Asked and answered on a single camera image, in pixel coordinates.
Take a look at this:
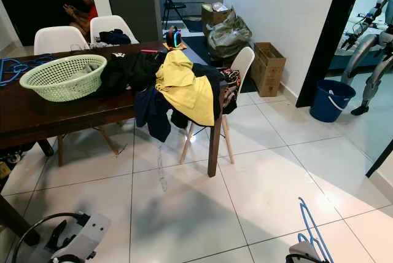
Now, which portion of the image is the blue plastic hanger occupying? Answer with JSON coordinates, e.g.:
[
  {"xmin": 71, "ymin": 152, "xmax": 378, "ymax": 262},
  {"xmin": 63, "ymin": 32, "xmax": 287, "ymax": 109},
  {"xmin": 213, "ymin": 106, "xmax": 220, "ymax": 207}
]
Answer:
[{"xmin": 297, "ymin": 197, "xmax": 335, "ymax": 263}]

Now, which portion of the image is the black stand with caster wheel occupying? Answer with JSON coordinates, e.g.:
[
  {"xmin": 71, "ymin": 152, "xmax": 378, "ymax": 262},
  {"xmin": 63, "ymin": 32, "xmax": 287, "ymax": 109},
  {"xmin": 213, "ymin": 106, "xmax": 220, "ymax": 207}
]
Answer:
[{"xmin": 0, "ymin": 147, "xmax": 19, "ymax": 181}]

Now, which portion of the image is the dark wooden table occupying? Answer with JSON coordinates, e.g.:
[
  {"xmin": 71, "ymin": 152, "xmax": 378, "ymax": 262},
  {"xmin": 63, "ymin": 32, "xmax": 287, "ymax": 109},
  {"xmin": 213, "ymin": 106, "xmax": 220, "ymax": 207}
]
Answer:
[{"xmin": 0, "ymin": 41, "xmax": 224, "ymax": 178}]

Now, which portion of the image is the navy garment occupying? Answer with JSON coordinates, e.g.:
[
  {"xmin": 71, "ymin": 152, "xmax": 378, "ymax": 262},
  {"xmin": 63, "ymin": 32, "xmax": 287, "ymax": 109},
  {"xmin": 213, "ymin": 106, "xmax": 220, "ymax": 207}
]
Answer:
[{"xmin": 135, "ymin": 85, "xmax": 173, "ymax": 143}]

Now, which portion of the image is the green laundry basket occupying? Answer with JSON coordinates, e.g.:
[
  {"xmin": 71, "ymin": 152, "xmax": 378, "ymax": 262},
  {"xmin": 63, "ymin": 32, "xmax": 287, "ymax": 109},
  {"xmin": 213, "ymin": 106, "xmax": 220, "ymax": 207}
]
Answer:
[{"xmin": 19, "ymin": 55, "xmax": 108, "ymax": 103}]

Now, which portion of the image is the yellow shirt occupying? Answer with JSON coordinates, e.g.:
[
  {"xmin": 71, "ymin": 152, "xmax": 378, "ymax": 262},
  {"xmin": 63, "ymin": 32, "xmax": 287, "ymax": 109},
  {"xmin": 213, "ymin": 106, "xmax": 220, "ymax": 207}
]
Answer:
[{"xmin": 155, "ymin": 49, "xmax": 216, "ymax": 127}]

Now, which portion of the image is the white plastic chair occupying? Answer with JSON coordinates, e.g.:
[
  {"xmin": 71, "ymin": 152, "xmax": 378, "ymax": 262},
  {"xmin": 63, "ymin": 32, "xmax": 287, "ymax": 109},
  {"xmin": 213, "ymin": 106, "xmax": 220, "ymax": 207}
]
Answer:
[
  {"xmin": 34, "ymin": 26, "xmax": 90, "ymax": 56},
  {"xmin": 90, "ymin": 15, "xmax": 139, "ymax": 45},
  {"xmin": 178, "ymin": 46, "xmax": 255, "ymax": 165}
]

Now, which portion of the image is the navy cloth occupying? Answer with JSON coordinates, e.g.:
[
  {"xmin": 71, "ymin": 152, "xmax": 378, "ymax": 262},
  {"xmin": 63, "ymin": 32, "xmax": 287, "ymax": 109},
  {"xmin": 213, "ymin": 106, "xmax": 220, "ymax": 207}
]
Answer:
[{"xmin": 98, "ymin": 29, "xmax": 133, "ymax": 46}]

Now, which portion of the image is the plain black garment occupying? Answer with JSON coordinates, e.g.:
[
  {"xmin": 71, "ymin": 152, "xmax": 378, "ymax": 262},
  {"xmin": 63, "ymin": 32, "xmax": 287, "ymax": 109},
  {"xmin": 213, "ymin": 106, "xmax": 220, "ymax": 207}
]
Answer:
[{"xmin": 190, "ymin": 62, "xmax": 231, "ymax": 119}]

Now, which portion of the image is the person in red shirt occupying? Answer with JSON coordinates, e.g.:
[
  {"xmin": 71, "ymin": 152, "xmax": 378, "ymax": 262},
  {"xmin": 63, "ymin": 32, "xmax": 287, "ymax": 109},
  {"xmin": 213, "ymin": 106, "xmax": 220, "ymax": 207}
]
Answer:
[{"xmin": 63, "ymin": 0, "xmax": 106, "ymax": 36}]

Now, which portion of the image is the orange paper pad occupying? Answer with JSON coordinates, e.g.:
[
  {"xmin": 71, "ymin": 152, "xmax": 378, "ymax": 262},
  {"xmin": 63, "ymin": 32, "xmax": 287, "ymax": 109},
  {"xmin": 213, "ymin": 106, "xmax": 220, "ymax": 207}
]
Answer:
[{"xmin": 163, "ymin": 43, "xmax": 188, "ymax": 52}]

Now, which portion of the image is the colourful patterned garment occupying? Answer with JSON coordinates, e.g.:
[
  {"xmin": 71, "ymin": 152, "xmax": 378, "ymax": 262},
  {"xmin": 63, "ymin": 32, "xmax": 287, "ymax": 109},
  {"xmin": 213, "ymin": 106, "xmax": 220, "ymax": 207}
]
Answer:
[{"xmin": 221, "ymin": 68, "xmax": 240, "ymax": 116}]

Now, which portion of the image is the black folding chair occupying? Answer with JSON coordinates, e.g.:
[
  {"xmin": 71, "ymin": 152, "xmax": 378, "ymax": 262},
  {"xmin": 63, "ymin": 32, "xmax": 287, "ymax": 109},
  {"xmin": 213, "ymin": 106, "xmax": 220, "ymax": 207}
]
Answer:
[{"xmin": 160, "ymin": 0, "xmax": 188, "ymax": 30}]

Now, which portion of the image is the olive garbage bag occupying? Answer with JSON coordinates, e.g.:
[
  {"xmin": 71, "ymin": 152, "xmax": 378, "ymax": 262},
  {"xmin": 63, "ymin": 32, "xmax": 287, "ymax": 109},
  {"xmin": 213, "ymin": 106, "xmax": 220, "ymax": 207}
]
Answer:
[{"xmin": 208, "ymin": 16, "xmax": 254, "ymax": 61}]

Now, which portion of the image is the open cardboard box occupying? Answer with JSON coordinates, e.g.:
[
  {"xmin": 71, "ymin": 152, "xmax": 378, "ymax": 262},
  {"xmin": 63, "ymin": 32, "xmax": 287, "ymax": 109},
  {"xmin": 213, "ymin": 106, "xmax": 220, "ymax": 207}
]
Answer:
[{"xmin": 250, "ymin": 42, "xmax": 287, "ymax": 98}]

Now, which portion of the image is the blue bucket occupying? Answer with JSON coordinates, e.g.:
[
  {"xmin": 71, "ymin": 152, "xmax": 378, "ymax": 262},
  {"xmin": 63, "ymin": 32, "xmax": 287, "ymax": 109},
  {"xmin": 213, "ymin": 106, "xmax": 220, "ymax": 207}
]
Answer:
[{"xmin": 309, "ymin": 79, "xmax": 357, "ymax": 123}]

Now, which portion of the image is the silver humanoid robot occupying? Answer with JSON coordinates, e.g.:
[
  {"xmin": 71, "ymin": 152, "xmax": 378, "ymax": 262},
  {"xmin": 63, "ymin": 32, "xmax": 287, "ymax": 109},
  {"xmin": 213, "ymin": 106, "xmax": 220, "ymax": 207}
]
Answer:
[{"xmin": 340, "ymin": 0, "xmax": 393, "ymax": 116}]

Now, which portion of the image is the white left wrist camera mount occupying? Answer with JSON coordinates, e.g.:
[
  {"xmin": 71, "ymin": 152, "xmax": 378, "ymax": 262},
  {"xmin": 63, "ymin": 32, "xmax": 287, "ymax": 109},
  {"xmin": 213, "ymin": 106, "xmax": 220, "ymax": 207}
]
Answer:
[{"xmin": 58, "ymin": 213, "xmax": 112, "ymax": 263}]

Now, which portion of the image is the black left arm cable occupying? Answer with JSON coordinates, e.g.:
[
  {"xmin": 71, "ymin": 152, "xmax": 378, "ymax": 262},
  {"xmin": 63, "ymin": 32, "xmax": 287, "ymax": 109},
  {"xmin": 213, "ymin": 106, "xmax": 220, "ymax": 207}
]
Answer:
[{"xmin": 9, "ymin": 211, "xmax": 93, "ymax": 263}]

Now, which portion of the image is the blue cable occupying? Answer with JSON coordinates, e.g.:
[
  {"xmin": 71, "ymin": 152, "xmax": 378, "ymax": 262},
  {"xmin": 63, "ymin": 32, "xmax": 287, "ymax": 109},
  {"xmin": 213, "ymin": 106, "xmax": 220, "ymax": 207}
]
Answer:
[{"xmin": 0, "ymin": 57, "xmax": 47, "ymax": 87}]

